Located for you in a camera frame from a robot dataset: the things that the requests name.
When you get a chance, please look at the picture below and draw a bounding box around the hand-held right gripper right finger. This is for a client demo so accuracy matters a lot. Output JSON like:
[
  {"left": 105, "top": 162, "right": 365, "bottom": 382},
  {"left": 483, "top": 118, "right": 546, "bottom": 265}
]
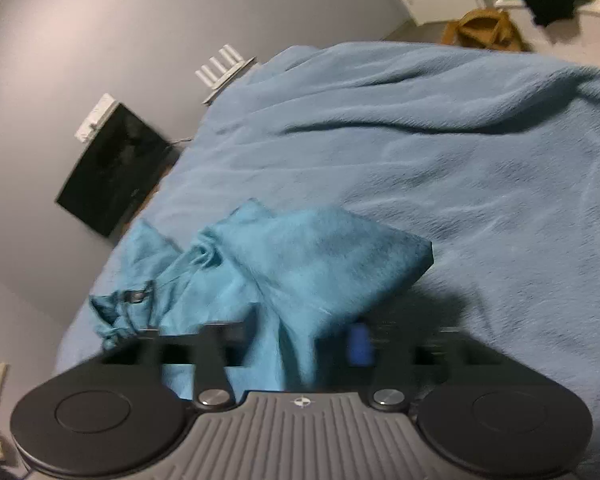
[{"left": 346, "top": 324, "right": 486, "bottom": 411}]

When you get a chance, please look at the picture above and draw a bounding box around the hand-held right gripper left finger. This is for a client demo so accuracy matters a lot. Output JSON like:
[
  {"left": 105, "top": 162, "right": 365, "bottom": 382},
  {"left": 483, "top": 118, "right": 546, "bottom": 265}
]
[{"left": 99, "top": 321, "right": 237, "bottom": 410}]

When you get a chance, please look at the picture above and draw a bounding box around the teal zip jacket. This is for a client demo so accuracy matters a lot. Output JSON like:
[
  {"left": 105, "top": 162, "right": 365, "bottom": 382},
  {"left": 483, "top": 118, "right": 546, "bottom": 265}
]
[{"left": 89, "top": 198, "right": 435, "bottom": 405}]

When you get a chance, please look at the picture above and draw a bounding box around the black monitor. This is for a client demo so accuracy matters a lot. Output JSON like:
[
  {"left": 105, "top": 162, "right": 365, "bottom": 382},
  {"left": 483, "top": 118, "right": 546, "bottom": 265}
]
[{"left": 55, "top": 102, "right": 177, "bottom": 239}]

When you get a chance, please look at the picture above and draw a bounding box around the blue bed blanket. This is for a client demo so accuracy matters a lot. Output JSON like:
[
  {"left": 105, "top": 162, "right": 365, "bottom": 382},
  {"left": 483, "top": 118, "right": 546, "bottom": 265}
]
[{"left": 54, "top": 42, "right": 600, "bottom": 480}]

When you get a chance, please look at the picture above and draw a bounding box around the white router with antennas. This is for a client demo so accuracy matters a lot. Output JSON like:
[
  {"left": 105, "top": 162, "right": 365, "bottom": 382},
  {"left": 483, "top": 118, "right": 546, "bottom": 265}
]
[{"left": 195, "top": 46, "right": 257, "bottom": 106}]

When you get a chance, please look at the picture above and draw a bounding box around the brown woven basket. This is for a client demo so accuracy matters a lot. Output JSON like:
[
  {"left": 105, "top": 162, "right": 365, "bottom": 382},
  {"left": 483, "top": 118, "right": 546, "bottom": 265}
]
[{"left": 440, "top": 7, "right": 532, "bottom": 54}]

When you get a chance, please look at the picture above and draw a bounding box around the white wall socket strip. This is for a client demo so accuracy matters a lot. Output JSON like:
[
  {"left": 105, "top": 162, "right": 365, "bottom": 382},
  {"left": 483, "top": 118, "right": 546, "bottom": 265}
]
[{"left": 74, "top": 92, "right": 116, "bottom": 144}]

